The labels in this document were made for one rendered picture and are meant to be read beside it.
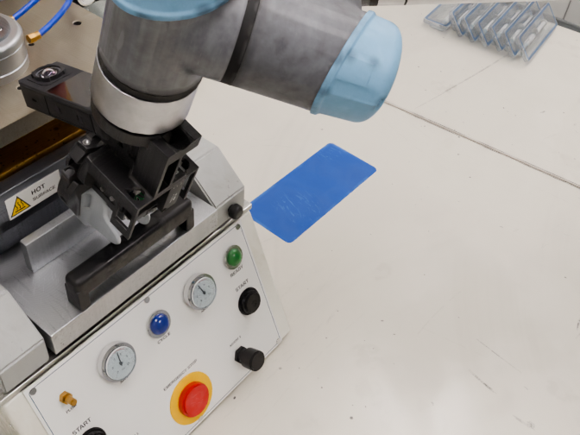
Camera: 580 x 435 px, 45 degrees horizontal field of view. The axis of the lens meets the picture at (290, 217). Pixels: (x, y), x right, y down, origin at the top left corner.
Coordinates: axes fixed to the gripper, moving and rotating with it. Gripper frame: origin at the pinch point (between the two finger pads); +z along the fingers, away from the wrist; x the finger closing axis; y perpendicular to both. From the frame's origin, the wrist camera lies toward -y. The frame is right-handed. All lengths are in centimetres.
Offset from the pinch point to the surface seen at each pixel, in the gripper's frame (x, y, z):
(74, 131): 2.9, -6.5, -3.5
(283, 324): 16.1, 20.8, 17.3
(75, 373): -9.9, 10.4, 6.6
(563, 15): 253, 9, 91
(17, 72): 0.9, -12.6, -7.3
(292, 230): 31.6, 11.5, 22.7
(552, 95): 94, 26, 18
